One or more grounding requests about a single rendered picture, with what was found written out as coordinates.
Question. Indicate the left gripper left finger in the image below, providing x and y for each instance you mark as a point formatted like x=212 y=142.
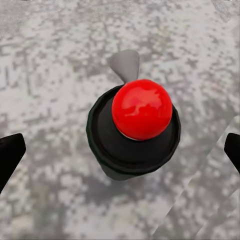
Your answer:
x=12 y=150

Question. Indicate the insectifuge atomizer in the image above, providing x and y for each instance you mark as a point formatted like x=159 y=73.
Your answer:
x=133 y=129

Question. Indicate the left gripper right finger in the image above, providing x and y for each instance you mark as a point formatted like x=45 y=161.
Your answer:
x=232 y=149

